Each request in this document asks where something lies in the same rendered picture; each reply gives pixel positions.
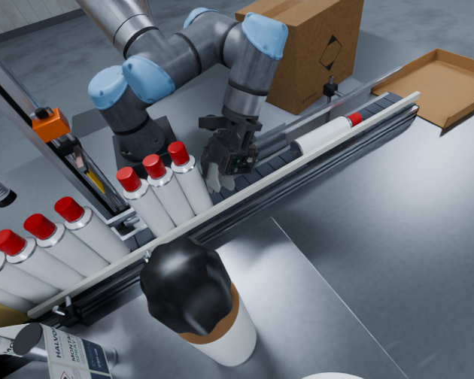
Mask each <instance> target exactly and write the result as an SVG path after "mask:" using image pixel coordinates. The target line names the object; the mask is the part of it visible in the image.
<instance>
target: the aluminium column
mask: <svg viewBox="0 0 474 379"><path fill-rule="evenodd" d="M38 108H42V106H41V105H40V104H39V103H38V102H37V100H36V99H35V98H34V97H33V95H32V94H31V93H30V92H29V91H28V90H27V88H26V87H25V86H24V85H23V83H22V82H21V81H20V80H19V78H18V77H17V76H16V75H15V73H13V72H12V70H11V69H10V68H9V67H8V65H7V64H6V63H5V61H4V60H3V59H2V58H1V57H0V111H1V112H2V113H3V114H4V115H5V116H6V117H7V118H8V119H9V120H10V121H11V122H12V123H13V124H14V125H15V126H16V127H17V128H18V129H19V130H20V131H21V132H22V133H23V134H24V135H25V136H26V137H27V138H28V139H29V140H30V141H31V142H32V143H33V144H34V145H35V146H36V148H37V149H38V150H39V151H40V152H41V153H42V154H43V155H44V156H45V157H46V158H47V159H48V160H49V161H50V162H51V163H52V164H53V165H54V166H55V167H56V168H57V169H58V170H59V171H60V172H61V173H62V174H63V176H64V177H65V178H66V179H67V180H68V181H69V182H70V183H71V184H72V185H73V186H74V187H75V188H76V189H77V190H78V191H79V192H80V193H81V194H82V195H83V196H84V197H85V198H86V199H87V200H88V201H89V202H90V203H91V205H92V206H93V207H94V208H95V209H96V210H97V211H98V212H99V213H100V214H101V215H102V216H103V217H104V218H105V219H106V220H109V219H111V218H113V217H115V216H116V214H115V211H114V209H113V208H112V207H111V206H110V205H109V204H108V203H107V202H106V201H105V200H104V199H103V198H102V196H101V195H100V194H99V193H98V192H97V191H96V189H95V188H94V187H93V186H92V185H91V184H90V182H89V181H88V180H87V179H86V178H85V177H84V176H83V175H82V174H81V173H80V172H79V171H78V169H77V168H76V167H75V166H74V165H73V164H72V163H71V161H70V160H69V159H68V158H67V157H66V156H65V157H64V156H63V155H62V154H61V153H60V152H59V151H58V149H57V146H56V145H55V144H54V143H53V141H49V142H47V143H44V142H43V141H42V140H41V139H40V138H39V137H38V135H37V134H36V133H35V132H34V131H33V129H32V118H31V117H30V114H32V113H34V112H35V110H36V109H38ZM85 162H86V163H87V161H86V160H85ZM87 166H88V168H89V169H90V170H91V172H92V173H94V175H95V176H96V177H97V178H98V179H99V181H100V182H101V183H102V186H103V189H104V191H105V193H106V194H107V196H108V197H109V198H110V199H111V201H112V202H113V203H114V204H115V205H116V206H117V207H120V206H121V205H122V204H121V203H120V201H119V200H118V199H117V197H116V196H115V195H114V194H113V193H112V191H110V189H109V188H108V187H107V186H106V184H105V183H104V182H103V181H102V179H101V178H100V177H99V176H98V175H97V173H95V171H94V170H93V169H92V168H91V166H90V165H89V164H88V163H87ZM125 227H126V225H125V224H124V223H123V222H121V223H119V224H117V225H116V226H114V228H115V229H116V230H117V231H120V230H121V229H123V228H125Z"/></svg>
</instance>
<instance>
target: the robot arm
mask: <svg viewBox="0 0 474 379"><path fill-rule="evenodd" d="M75 1H76V2H77V3H78V4H79V5H80V7H81V8H82V9H83V10H84V12H85V13H86V14H87V15H88V16H89V18H90V19H91V20H92V21H93V22H94V23H95V24H96V26H97V27H98V28H99V29H100V30H101V32H102V33H103V34H104V35H105V37H106V38H107V39H108V40H109V41H110V42H111V43H112V44H113V46H114V47H115V48H116V49H117V51H118V52H119V53H120V54H121V56H122V57H123V58H124V59H125V60H126V61H125V62H124V63H123V65H122V66H121V65H114V66H111V67H110V68H106V69H104V70H102V71H100V72H99V73H98V74H97V75H96V76H95V77H94V78H93V79H92V80H91V81H90V85H89V86H88V93H89V95H90V98H91V99H92V100H93V104H94V105H95V107H96V108H97V109H98V110H99V112H100V113H101V115H102V116H103V117H104V119H105V121H106V122H107V124H108V125H109V126H110V128H111V130H112V131H113V133H114V137H115V140H116V143H117V149H118V150H119V152H120V154H121V155H122V157H123V158H125V159H128V160H132V161H135V160H141V159H144V158H145V157H146V156H149V155H151V154H155V153H156V152H158V151H159V150H160V149H161V148H162V146H163V145H164V143H165V140H166V136H165V134H164V132H163V130H162V128H161V127H160V126H159V125H158V124H157V123H156V122H155V121H154V120H153V119H151V118H150V116H149V114H148V112H147V110H146V109H147V108H149V107H150V106H151V105H153V104H154V103H156V102H158V101H160V100H162V99H164V98H165V97H167V96H170V95H171V94H173V93H174V92H175V90H177V89H179V88H180V87H182V86H183V85H185V84H186V83H188V82H190V81H191V80H192V79H194V78H195V77H198V76H199V75H201V74H202V73H204V72H205V71H207V70H208V69H210V68H211V67H213V66H214V65H216V64H218V63H220V64H221V65H224V66H226V67H227V68H230V69H231V72H230V75H229V80H228V83H227V86H226V91H225V94H224V97H223V108H222V111H221V113H222V115H223V116H222V117H216V116H215V115H213V114H209V115H207V116H205V117H199V128H200V129H206V130H208V131H210V132H212V131H215V130H216V129H220V130H218V131H217V133H216V132H214V134H213V135H212V136H211V137H210V138H209V139H208V140H209V142H208V144H207V147H204V151H203V153H202V156H201V160H200V164H201V168H202V174H203V177H204V181H205V185H206V187H207V189H208V191H209V192H210V194H215V193H216V192H217V193H218V192H220V188H221V187H222V186H224V187H226V188H227V189H228V190H230V191H233V190H234V188H235V183H234V180H233V178H232V175H233V174H248V173H250V174H251V173H252V171H253V169H254V166H255V163H256V161H257V157H258V156H259V153H260V152H259V151H258V150H257V149H256V146H255V145H254V144H252V138H253V136H254V133H255V132H260V131H261V129H262V126H263V124H262V123H260V122H259V121H258V118H259V115H261V112H262V110H263V106H264V104H265V101H266V97H267V95H268V93H269V89H270V86H271V85H272V81H273V78H274V76H275V72H276V70H277V67H278V64H279V62H280V59H281V58H282V56H283V49H284V45H285V43H286V40H287V36H288V28H287V26H286V25H285V24H283V23H281V22H278V21H277V20H273V19H271V18H268V17H265V16H262V15H259V14H255V13H252V12H249V13H247V14H246V16H245V21H244V22H243V23H241V22H239V21H237V20H234V19H232V18H230V17H227V16H225V15H223V14H222V13H220V12H218V11H215V10H209V9H206V8H197V9H195V10H193V11H191V12H190V15H189V17H188V18H186V20H185V23H184V29H182V30H181V31H179V32H177V33H175V34H173V35H171V36H169V37H167V38H166V37H165V36H164V35H163V33H162V32H161V31H160V30H159V29H158V28H157V27H156V25H155V22H154V20H153V16H152V13H151V11H150V7H149V4H148V2H147V0H75ZM252 164H253V165H252ZM251 166H252V167H251Z"/></svg>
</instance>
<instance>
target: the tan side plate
mask: <svg viewBox="0 0 474 379"><path fill-rule="evenodd" d="M30 319H31V317H28V316H27V314H24V313H23V312H20V311H17V310H14V309H13V308H9V307H7V306H4V305H1V304H0V328H1V327H7V326H17V325H21V324H22V323H24V322H26V321H27V320H30Z"/></svg>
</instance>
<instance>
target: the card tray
mask: <svg viewBox="0 0 474 379"><path fill-rule="evenodd" d="M402 67H403V69H402V71H401V72H400V73H399V74H396V75H394V76H393V77H391V78H389V79H387V80H385V81H383V82H382V83H380V84H378V85H376V86H374V87H373V88H372V89H371V93H373V94H375V95H377V96H380V95H382V94H384V93H385V92H392V93H394V94H397V95H399V96H401V97H403V98H405V97H407V96H410V95H411V94H412V93H414V92H417V91H418V92H420V95H419V98H418V99H417V100H415V101H413V102H414V103H415V104H416V105H418V106H420V107H419V109H418V112H417V116H419V117H421V118H423V119H425V120H427V121H429V122H431V123H433V124H435V125H437V126H439V127H441V128H443V129H445V128H446V127H448V126H450V125H451V124H452V123H454V122H456V121H458V120H459V119H460V118H462V117H464V116H466V115H467V114H469V113H470V112H472V111H474V59H471V58H469V57H465V56H461V55H459V54H456V53H452V52H449V51H447V50H442V49H439V48H436V49H434V50H431V51H430V52H429V53H426V54H424V55H423V56H420V57H418V58H417V59H415V60H413V61H411V62H409V63H407V64H405V65H404V66H402Z"/></svg>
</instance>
